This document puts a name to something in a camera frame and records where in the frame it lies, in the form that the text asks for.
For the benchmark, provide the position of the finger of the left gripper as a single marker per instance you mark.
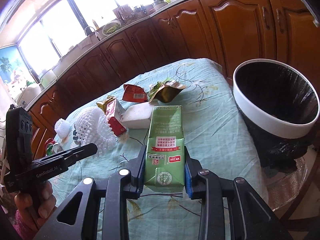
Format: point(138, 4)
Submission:
point(79, 153)

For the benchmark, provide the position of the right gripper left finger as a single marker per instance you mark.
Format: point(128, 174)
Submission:
point(137, 168)

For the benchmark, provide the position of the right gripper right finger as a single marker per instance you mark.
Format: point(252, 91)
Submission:
point(193, 187)

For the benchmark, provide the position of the green milk carton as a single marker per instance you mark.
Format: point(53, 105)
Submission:
point(164, 159)

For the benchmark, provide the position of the yellow snack packet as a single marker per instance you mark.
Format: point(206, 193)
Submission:
point(103, 104)

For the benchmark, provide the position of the pink sleeve forearm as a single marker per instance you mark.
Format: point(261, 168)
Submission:
point(25, 225)

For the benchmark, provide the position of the white trash bin black liner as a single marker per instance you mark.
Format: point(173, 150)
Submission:
point(280, 108)

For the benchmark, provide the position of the wooden kitchen cabinets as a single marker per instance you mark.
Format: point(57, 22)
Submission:
point(228, 32)

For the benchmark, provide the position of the left hand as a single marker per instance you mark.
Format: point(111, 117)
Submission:
point(36, 208)

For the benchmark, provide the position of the crushed drink can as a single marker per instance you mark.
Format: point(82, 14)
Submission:
point(52, 147)

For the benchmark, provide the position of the small white foam net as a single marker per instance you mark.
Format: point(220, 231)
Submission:
point(62, 128)

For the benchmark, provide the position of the large white foam net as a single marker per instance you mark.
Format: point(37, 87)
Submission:
point(91, 126)

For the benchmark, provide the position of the white foam block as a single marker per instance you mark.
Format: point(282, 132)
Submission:
point(137, 116)

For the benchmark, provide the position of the red white milk carton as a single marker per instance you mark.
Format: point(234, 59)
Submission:
point(114, 115)

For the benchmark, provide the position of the light green floral tablecloth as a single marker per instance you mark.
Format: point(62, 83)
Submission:
point(210, 127)

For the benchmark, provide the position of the white rice cooker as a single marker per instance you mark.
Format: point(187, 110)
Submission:
point(28, 94)

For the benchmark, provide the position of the small red snack packet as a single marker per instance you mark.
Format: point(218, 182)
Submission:
point(133, 93)

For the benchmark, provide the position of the grey stone countertop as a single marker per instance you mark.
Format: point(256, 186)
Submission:
point(76, 54)

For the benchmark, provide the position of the tropical beach poster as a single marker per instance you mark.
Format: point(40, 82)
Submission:
point(14, 72)

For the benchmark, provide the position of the sink faucet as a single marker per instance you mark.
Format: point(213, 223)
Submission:
point(90, 30)

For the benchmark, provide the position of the green bowl on counter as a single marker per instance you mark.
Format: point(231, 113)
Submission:
point(111, 27)

